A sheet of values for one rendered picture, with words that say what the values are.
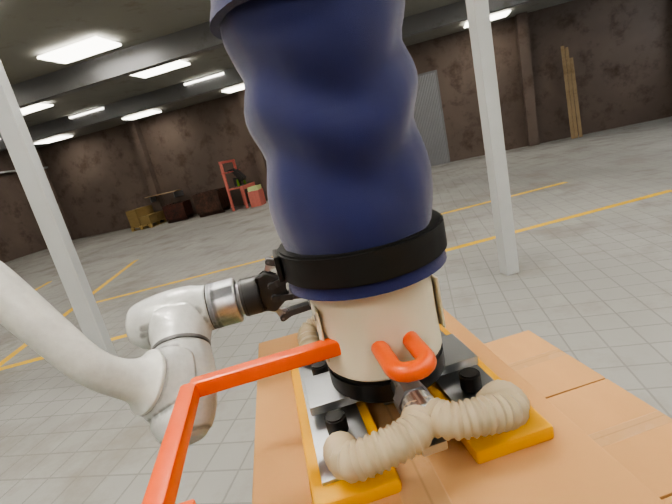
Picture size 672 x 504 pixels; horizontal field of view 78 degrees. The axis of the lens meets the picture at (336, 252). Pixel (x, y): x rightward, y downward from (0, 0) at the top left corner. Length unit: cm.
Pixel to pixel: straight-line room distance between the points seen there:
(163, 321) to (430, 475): 51
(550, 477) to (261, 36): 55
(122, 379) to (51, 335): 11
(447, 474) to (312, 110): 43
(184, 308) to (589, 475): 64
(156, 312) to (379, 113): 55
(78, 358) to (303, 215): 40
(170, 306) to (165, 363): 13
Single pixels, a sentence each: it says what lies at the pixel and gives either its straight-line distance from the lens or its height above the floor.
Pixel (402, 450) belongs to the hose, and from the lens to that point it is 46.
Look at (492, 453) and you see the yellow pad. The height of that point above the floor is 107.
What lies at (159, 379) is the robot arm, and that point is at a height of 116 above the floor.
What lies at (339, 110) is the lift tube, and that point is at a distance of 45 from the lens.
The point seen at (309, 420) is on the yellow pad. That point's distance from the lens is 62.
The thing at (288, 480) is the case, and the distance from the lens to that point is 59.
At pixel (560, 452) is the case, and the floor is 106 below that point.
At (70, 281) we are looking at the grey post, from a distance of 361.
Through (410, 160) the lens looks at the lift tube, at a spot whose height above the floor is 141.
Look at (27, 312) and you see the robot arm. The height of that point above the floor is 132.
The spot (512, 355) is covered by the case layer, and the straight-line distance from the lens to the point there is 175.
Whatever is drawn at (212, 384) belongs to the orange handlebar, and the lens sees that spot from 56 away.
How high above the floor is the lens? 145
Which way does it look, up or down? 14 degrees down
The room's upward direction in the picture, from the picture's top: 13 degrees counter-clockwise
